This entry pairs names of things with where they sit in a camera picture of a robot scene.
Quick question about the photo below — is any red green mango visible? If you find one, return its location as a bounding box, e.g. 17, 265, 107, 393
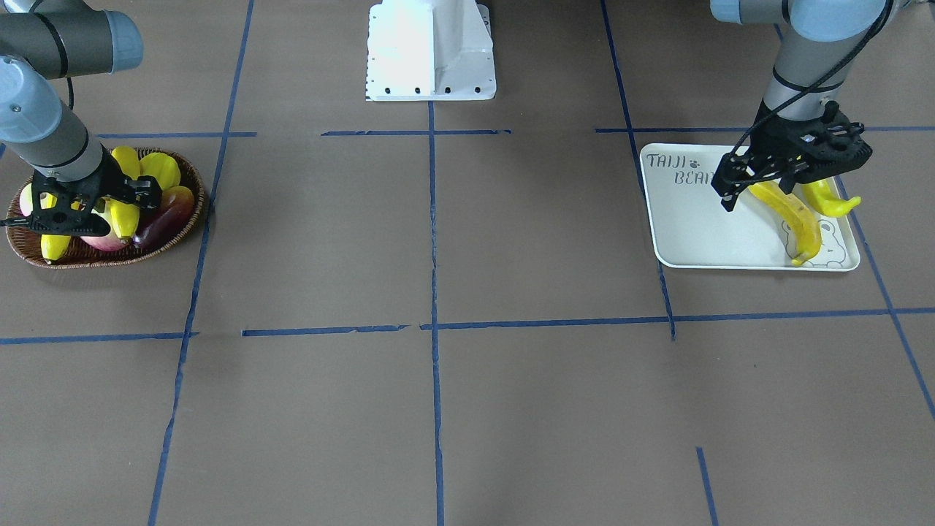
132, 186, 196, 250

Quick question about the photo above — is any yellow banana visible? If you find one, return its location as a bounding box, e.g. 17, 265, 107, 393
39, 192, 72, 264
110, 145, 141, 242
801, 178, 862, 218
748, 180, 823, 267

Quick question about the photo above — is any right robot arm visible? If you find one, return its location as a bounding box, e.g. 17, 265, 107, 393
2, 1, 161, 209

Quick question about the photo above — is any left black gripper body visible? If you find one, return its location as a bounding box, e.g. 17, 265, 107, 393
748, 115, 827, 160

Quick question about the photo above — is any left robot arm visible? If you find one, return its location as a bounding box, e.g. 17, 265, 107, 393
710, 1, 907, 212

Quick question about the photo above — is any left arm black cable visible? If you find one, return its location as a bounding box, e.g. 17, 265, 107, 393
730, 0, 896, 158

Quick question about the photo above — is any brown wicker basket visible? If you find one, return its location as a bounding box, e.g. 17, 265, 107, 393
7, 148, 207, 270

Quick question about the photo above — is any white bear print tray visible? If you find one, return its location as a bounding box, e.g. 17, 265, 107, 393
640, 143, 861, 272

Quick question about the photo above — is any yellow starfruit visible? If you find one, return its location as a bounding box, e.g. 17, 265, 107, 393
140, 152, 181, 191

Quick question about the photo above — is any pink white apple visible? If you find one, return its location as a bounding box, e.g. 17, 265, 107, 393
19, 183, 34, 217

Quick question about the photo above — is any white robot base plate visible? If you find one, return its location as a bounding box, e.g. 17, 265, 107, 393
365, 1, 497, 101

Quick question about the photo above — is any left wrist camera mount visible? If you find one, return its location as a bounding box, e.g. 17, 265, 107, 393
802, 100, 874, 177

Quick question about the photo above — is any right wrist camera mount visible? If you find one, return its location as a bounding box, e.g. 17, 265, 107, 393
1, 202, 108, 237

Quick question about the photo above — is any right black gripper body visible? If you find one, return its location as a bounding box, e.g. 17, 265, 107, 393
80, 150, 131, 204

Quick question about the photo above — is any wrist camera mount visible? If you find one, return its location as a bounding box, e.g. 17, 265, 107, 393
802, 100, 874, 177
1, 202, 108, 237

